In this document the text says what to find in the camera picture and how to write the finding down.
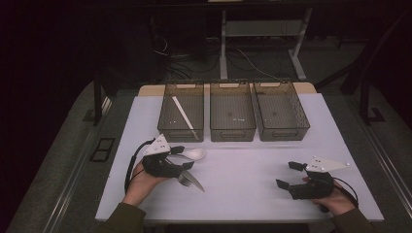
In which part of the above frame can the white floor cable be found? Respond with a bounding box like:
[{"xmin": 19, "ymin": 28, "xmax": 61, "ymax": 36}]
[{"xmin": 235, "ymin": 48, "xmax": 280, "ymax": 81}]

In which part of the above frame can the metal fork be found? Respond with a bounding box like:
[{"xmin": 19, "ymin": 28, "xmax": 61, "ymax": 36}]
[{"xmin": 178, "ymin": 169, "xmax": 206, "ymax": 193}]

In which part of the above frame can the smoky clear plastic bin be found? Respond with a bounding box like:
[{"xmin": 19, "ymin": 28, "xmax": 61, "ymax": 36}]
[
  {"xmin": 209, "ymin": 80, "xmax": 258, "ymax": 143},
  {"xmin": 253, "ymin": 80, "xmax": 311, "ymax": 143},
  {"xmin": 156, "ymin": 81, "xmax": 206, "ymax": 144}
]

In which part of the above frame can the white table cover sheet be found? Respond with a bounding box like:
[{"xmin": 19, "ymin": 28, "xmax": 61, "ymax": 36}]
[{"xmin": 94, "ymin": 92, "xmax": 385, "ymax": 223}]

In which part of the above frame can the bundle of black floor cables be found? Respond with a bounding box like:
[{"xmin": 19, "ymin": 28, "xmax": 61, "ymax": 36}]
[{"xmin": 150, "ymin": 17, "xmax": 222, "ymax": 82}]

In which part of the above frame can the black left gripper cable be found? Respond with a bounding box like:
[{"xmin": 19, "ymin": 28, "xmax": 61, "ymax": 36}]
[{"xmin": 123, "ymin": 138, "xmax": 156, "ymax": 196}]

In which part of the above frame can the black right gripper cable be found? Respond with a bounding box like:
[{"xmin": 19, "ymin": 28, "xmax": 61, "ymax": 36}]
[{"xmin": 332, "ymin": 176, "xmax": 360, "ymax": 209}]

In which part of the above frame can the white ceramic spoon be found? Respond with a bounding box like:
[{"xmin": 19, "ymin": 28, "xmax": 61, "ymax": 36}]
[{"xmin": 167, "ymin": 148, "xmax": 207, "ymax": 162}]

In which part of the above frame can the dark metal stand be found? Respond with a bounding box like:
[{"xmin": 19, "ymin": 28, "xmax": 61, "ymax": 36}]
[{"xmin": 359, "ymin": 79, "xmax": 387, "ymax": 126}]

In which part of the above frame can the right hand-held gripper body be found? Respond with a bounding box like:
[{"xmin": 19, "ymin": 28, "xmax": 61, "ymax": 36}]
[{"xmin": 287, "ymin": 155, "xmax": 351, "ymax": 201}]

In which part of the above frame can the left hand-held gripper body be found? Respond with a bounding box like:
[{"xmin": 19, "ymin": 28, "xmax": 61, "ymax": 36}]
[{"xmin": 141, "ymin": 133, "xmax": 185, "ymax": 180}]

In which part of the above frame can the white metal desk frame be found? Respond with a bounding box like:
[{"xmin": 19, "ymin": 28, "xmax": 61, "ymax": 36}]
[{"xmin": 219, "ymin": 7, "xmax": 314, "ymax": 83}]

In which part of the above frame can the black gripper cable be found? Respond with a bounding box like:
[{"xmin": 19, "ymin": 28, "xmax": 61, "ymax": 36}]
[
  {"xmin": 332, "ymin": 176, "xmax": 360, "ymax": 209},
  {"xmin": 123, "ymin": 138, "xmax": 156, "ymax": 196}
]

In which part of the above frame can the person's right hand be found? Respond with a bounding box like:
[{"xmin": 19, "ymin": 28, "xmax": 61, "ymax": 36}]
[{"xmin": 302, "ymin": 176, "xmax": 358, "ymax": 216}]

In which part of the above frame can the person's left hand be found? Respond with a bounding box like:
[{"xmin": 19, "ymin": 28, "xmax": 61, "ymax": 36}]
[{"xmin": 121, "ymin": 160, "xmax": 170, "ymax": 208}]

